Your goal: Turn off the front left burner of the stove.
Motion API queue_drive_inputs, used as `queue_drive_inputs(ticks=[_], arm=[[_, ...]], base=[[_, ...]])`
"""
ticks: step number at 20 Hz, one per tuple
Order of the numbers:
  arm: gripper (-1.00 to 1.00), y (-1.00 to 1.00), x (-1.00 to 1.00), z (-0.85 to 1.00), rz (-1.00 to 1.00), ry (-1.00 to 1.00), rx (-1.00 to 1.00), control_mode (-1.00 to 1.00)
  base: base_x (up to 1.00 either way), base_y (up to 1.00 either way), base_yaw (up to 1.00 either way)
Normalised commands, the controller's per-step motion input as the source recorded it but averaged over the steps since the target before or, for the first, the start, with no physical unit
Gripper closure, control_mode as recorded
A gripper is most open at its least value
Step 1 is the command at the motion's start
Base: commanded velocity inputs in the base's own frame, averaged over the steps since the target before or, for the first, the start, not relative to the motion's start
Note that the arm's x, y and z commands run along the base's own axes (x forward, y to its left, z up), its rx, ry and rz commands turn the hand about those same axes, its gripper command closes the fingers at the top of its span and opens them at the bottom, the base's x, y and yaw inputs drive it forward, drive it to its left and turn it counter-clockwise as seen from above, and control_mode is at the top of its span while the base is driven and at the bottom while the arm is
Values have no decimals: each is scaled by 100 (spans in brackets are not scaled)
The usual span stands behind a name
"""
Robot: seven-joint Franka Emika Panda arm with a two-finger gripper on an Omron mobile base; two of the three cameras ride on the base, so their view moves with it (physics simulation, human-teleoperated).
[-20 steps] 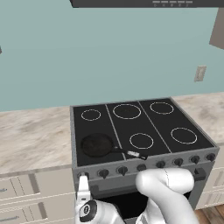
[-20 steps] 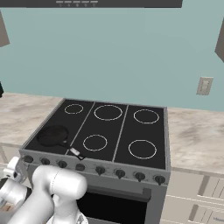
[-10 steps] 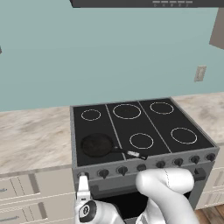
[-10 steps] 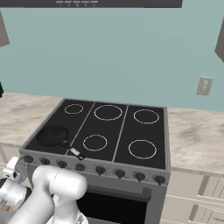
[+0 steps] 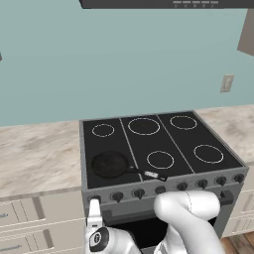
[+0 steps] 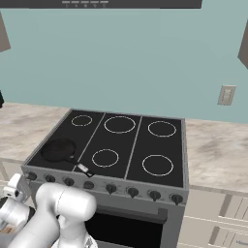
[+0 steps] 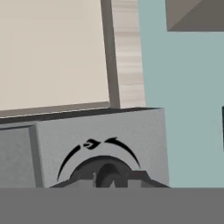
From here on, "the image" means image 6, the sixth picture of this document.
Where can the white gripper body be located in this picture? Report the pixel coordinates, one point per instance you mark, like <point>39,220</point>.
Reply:
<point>16,184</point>

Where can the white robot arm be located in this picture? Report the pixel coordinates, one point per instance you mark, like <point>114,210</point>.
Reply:
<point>61,206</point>

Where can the black stove knob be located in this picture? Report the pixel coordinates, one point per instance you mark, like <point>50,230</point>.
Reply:
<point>110,188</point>
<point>177,199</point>
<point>132,192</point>
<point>88,185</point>
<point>50,178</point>
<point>31,176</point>
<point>155,195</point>
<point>68,181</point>

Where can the grey stove with black hob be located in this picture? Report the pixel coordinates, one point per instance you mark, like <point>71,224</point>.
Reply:
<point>129,142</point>

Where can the beige cupboard front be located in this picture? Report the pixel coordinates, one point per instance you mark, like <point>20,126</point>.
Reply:
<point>9,169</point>

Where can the black frying pan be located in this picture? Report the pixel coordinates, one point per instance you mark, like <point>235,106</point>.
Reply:
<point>58,150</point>

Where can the black appliance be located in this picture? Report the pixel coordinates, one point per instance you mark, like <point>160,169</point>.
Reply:
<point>1,99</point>

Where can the black glass oven door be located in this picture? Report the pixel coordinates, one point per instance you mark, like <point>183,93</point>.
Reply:
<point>129,231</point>

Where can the beige drawer front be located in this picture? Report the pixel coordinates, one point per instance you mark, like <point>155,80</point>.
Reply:
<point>206,205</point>
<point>197,234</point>

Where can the dark grey range hood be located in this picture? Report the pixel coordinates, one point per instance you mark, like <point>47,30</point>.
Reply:
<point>129,3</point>

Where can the brown wall cupboard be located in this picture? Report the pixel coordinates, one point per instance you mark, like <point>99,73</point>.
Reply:
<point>4,34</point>
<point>244,50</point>

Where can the beige wall socket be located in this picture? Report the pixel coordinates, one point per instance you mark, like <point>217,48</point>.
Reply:
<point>226,95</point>

